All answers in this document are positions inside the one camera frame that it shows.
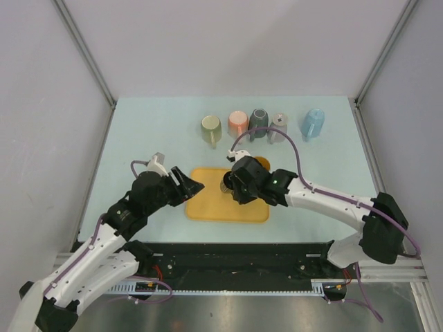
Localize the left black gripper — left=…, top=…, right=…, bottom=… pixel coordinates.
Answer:
left=145, top=166, right=204, bottom=215

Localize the blue butterfly mug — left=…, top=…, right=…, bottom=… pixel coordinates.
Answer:
left=255, top=156, right=271, bottom=172

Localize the light green mug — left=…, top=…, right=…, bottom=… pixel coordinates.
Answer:
left=201, top=115, right=222, bottom=149

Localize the brown dark mug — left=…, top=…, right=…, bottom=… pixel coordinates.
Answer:
left=220, top=173, right=234, bottom=194

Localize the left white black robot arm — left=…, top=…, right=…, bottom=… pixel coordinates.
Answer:
left=8, top=166, right=204, bottom=331

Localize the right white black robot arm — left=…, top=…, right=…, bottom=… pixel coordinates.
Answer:
left=223, top=151, right=408, bottom=277

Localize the pink mug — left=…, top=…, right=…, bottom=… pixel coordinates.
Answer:
left=228, top=111, right=248, bottom=139

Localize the dark grey mug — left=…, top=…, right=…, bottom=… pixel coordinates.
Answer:
left=248, top=109, right=269, bottom=142

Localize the light grey mug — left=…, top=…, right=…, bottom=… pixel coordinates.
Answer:
left=267, top=113, right=288, bottom=144

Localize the light blue mug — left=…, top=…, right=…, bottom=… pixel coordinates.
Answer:
left=300, top=108, right=325, bottom=141

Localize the yellow tray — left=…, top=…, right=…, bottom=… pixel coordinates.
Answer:
left=185, top=167, right=270, bottom=224

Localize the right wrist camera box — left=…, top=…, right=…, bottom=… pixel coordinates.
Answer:
left=226, top=149, right=250, bottom=163

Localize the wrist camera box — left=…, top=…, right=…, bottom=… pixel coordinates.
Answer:
left=147, top=152, right=168, bottom=176
left=226, top=149, right=250, bottom=163

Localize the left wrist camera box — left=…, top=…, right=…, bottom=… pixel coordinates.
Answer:
left=147, top=152, right=168, bottom=176

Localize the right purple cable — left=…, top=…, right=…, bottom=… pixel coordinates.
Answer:
left=230, top=126, right=422, bottom=259

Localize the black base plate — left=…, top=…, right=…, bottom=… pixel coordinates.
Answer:
left=71, top=239, right=357, bottom=305

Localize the white cable duct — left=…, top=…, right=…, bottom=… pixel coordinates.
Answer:
left=105, top=279, right=356, bottom=297

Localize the left aluminium frame post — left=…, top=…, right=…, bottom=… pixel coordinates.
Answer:
left=51, top=0, right=117, bottom=109

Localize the aluminium frame post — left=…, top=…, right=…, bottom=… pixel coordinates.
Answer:
left=353, top=0, right=422, bottom=104
left=51, top=0, right=117, bottom=109

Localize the right aluminium frame post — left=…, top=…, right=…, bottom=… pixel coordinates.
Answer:
left=353, top=0, right=422, bottom=104

